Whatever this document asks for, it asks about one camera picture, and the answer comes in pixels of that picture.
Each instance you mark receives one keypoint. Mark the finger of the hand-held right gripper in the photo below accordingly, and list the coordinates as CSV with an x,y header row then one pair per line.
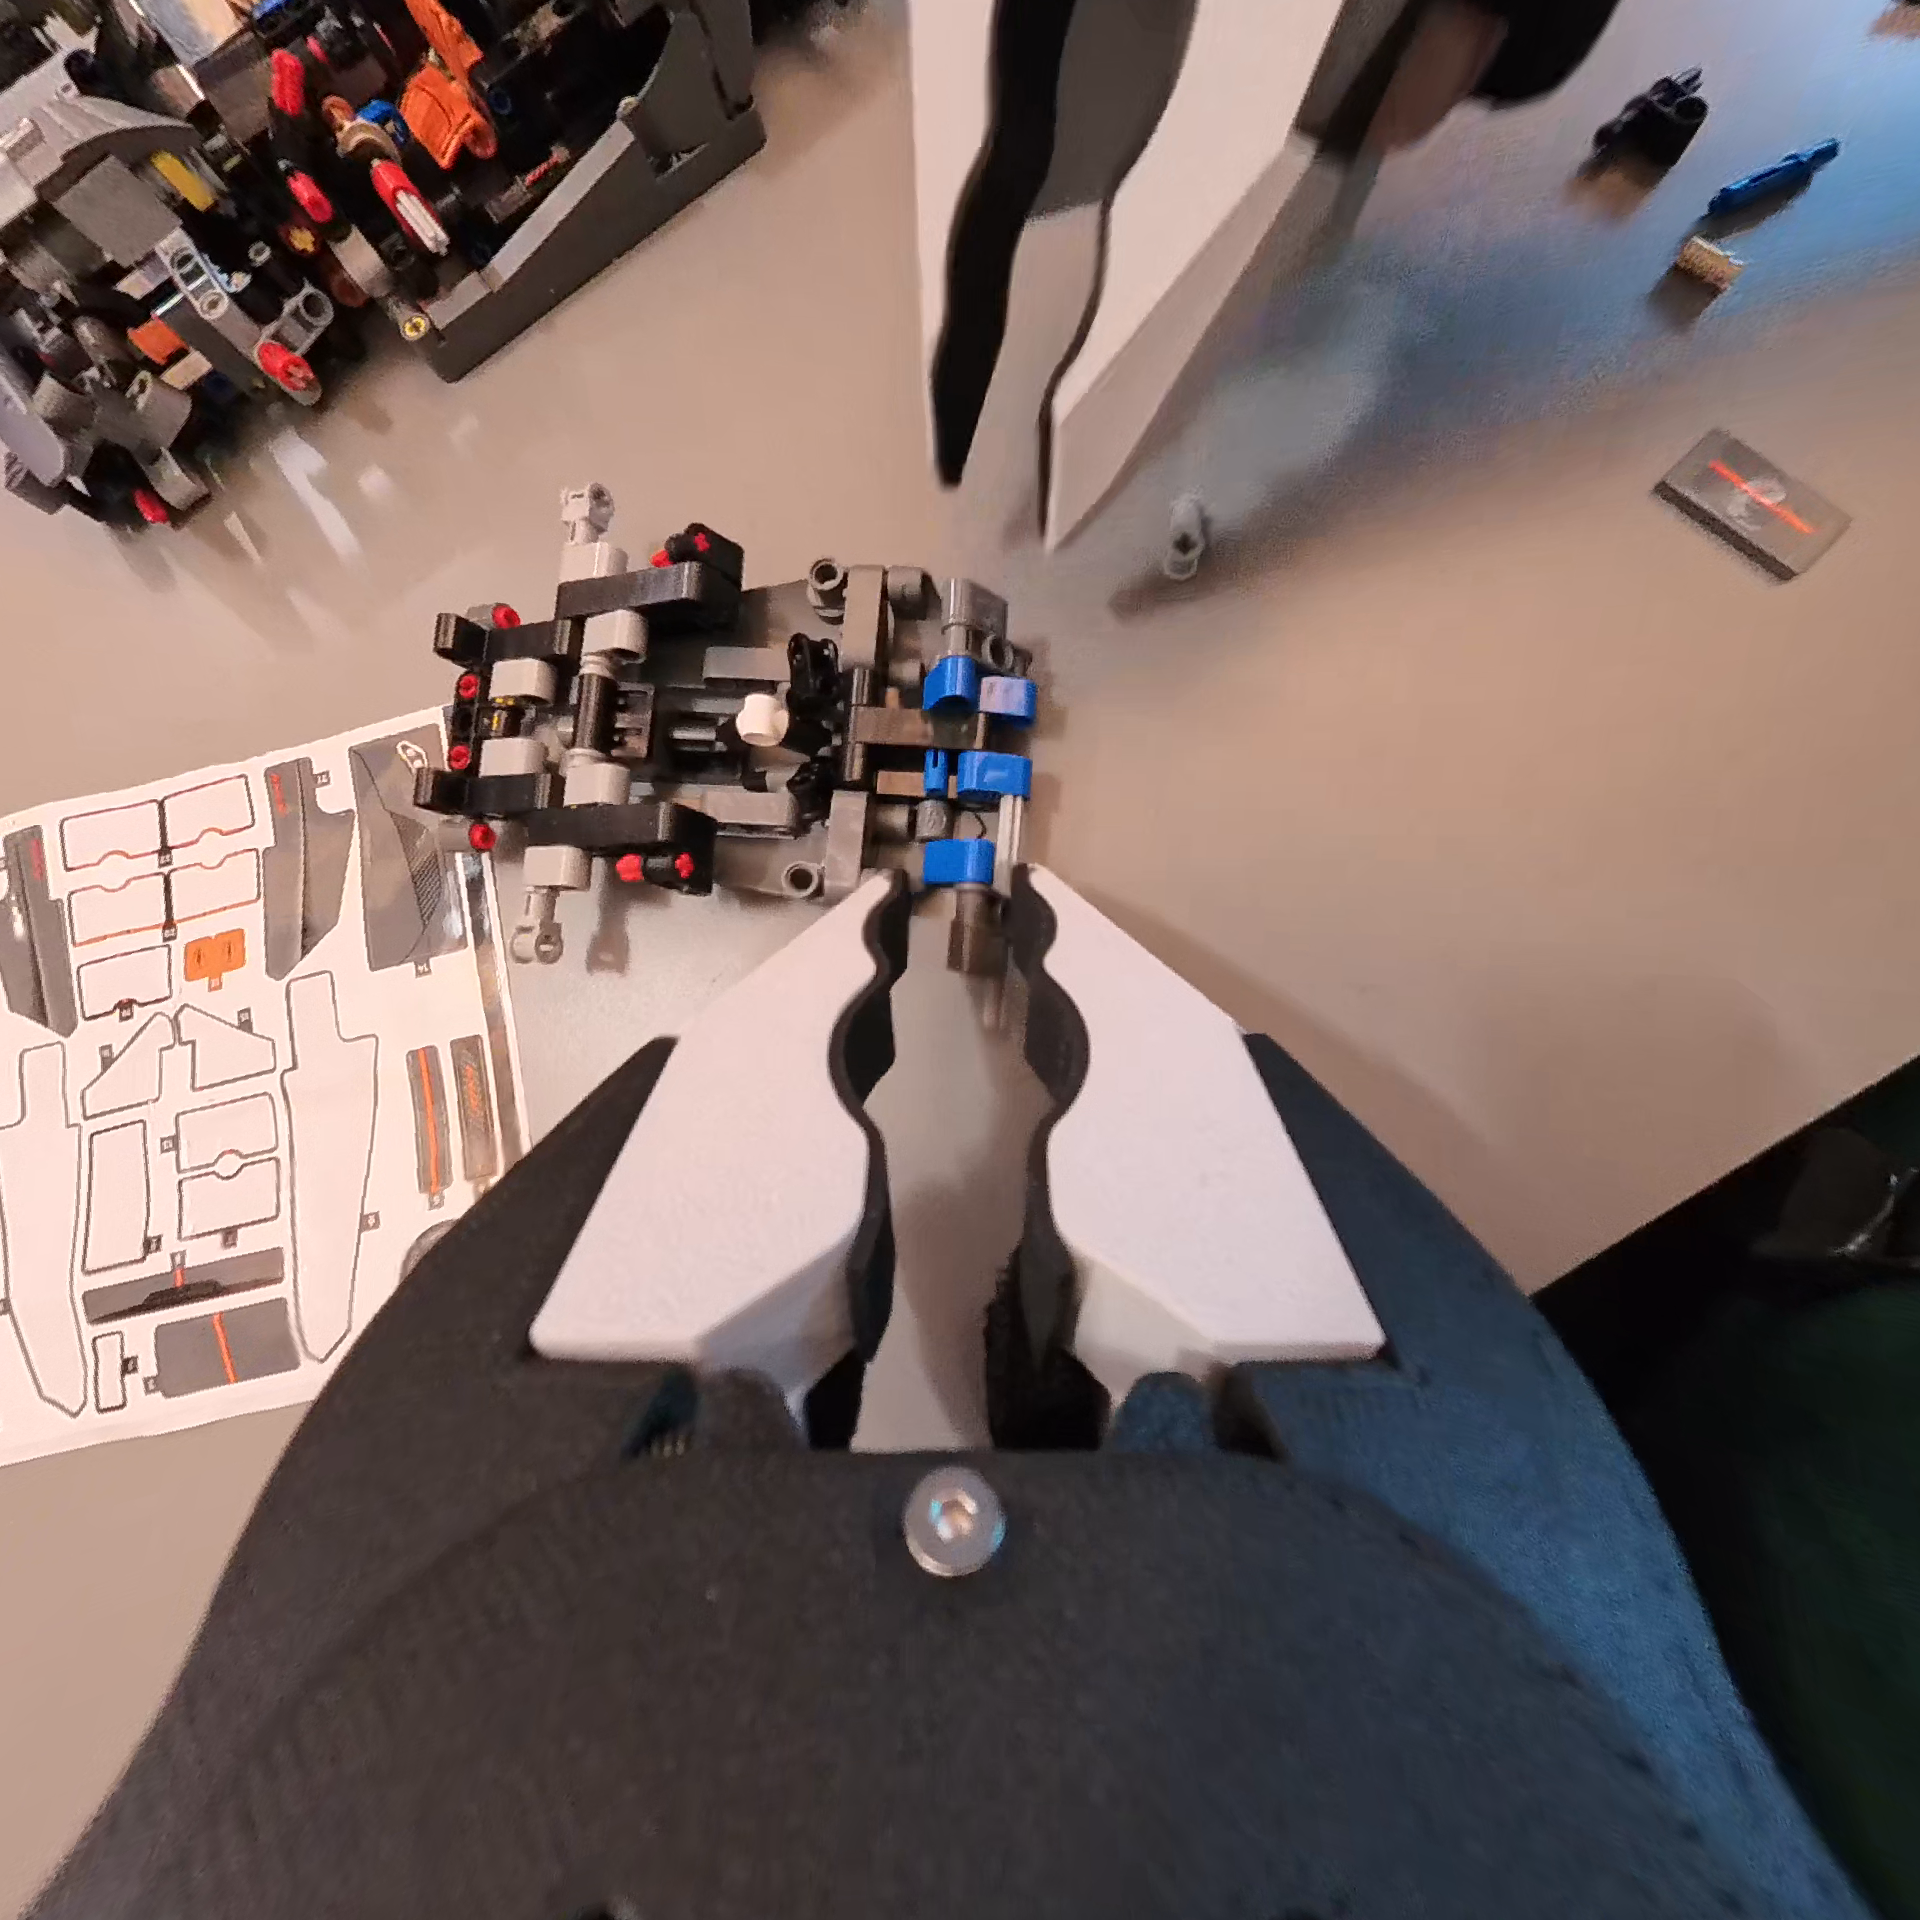
x,y
1200,224
954,150

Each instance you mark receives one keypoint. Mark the small light grey lego connector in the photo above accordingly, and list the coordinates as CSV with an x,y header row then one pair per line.
x,y
1184,536

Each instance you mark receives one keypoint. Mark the lego sticker sheet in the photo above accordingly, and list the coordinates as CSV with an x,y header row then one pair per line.
x,y
224,1126

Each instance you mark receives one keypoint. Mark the person's green shirt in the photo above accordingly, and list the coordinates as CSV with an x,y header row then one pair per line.
x,y
1769,1500

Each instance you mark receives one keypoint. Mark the tan lego pin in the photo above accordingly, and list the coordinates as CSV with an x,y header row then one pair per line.
x,y
1711,263

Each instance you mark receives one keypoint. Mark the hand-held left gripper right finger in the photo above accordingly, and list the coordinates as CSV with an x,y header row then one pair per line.
x,y
1215,1201

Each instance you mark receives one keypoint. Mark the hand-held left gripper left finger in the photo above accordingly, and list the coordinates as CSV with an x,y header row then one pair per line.
x,y
705,1201

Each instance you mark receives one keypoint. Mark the large lego car chassis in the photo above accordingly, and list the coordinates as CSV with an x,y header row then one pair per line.
x,y
300,195

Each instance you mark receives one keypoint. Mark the black lego pin connector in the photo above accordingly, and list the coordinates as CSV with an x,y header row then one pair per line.
x,y
1650,118

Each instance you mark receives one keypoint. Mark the dark grey orange-striped tile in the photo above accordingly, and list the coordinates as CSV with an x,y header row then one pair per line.
x,y
1751,504

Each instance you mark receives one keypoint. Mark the blue lego pin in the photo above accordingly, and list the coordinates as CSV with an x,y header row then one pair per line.
x,y
1769,177

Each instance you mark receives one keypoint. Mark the small lego gearbox assembly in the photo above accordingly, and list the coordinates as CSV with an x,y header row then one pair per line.
x,y
674,720

